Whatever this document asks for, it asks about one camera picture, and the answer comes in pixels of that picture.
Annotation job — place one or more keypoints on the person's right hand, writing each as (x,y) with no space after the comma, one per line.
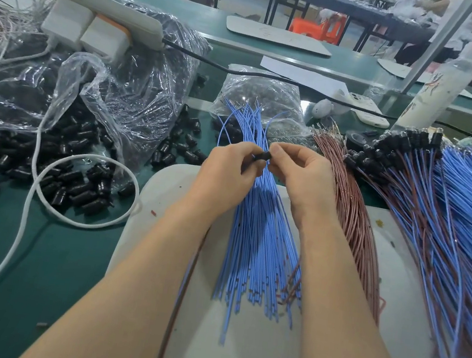
(306,183)

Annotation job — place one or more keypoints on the person's left hand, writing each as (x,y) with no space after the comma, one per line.
(223,179)

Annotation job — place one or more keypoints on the black cap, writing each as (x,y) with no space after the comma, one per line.
(261,156)

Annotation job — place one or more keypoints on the person's right forearm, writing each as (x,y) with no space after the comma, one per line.
(353,340)

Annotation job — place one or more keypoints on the person's left forearm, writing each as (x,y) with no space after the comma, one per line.
(115,309)

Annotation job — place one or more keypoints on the white computer mouse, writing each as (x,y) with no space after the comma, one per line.
(322,109)

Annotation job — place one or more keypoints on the small clear plastic bag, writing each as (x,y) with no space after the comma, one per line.
(262,94)

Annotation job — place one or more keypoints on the white flat device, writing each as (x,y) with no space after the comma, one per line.
(366,109)

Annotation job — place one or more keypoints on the white paper sheet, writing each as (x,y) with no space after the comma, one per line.
(301,74)

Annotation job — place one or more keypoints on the large clear plastic bag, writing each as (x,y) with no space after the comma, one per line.
(144,83)

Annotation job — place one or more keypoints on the white flat tray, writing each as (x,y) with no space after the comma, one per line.
(394,69)
(279,35)

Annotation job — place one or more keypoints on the orange plastic stool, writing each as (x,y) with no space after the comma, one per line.
(321,26)

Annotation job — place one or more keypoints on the white spray bottle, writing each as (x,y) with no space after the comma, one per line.
(438,87)

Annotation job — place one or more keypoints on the white work board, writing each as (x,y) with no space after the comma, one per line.
(263,353)

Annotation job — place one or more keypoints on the white orange charger adapter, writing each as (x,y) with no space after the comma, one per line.
(105,38)

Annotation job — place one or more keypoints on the white power strip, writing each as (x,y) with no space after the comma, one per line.
(102,6)

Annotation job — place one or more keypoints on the slanted metal frame post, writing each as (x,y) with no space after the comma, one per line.
(440,39)

